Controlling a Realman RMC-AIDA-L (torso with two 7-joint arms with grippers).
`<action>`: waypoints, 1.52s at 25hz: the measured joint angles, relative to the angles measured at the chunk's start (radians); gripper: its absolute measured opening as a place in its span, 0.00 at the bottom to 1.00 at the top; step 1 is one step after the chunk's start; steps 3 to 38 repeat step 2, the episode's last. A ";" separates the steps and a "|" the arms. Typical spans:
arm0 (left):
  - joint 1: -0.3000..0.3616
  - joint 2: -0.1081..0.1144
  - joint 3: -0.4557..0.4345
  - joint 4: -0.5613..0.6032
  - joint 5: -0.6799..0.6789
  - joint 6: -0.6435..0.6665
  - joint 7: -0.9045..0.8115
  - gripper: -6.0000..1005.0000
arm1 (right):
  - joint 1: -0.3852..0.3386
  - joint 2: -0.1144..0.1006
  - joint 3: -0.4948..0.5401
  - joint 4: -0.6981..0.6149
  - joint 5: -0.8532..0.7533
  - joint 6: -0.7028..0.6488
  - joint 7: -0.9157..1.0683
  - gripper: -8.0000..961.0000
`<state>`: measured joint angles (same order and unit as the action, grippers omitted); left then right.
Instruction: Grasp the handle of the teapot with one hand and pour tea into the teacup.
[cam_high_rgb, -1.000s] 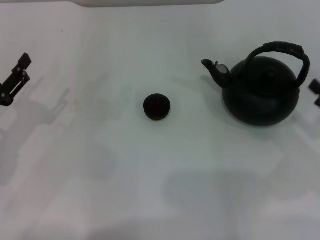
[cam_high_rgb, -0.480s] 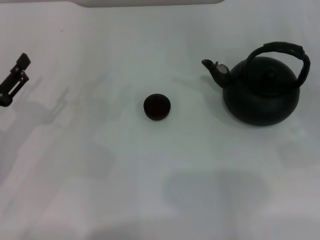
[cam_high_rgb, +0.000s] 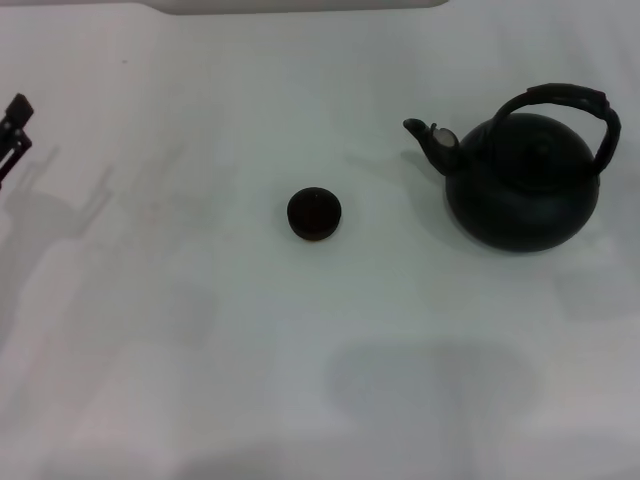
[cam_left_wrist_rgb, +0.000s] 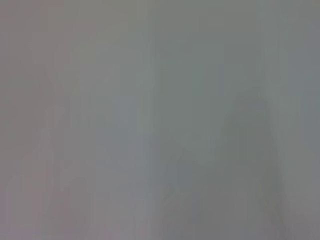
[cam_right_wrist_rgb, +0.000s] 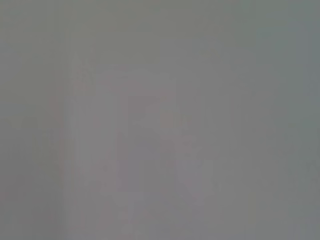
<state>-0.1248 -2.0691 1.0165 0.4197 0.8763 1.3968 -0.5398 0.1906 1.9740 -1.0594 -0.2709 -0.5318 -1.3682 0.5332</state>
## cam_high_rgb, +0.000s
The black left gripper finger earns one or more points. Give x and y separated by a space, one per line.
17 112

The small black teacup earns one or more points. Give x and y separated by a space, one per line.
315 215

